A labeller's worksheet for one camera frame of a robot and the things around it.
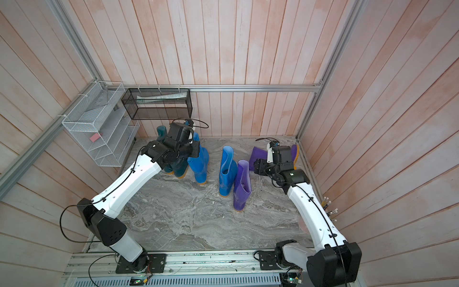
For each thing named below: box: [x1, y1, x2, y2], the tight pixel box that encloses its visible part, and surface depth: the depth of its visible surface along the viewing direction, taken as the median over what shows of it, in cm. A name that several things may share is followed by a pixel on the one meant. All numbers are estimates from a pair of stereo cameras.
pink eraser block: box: [89, 132, 101, 143], surface depth 84 cm
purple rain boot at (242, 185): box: [233, 159, 252, 212], surface depth 75 cm
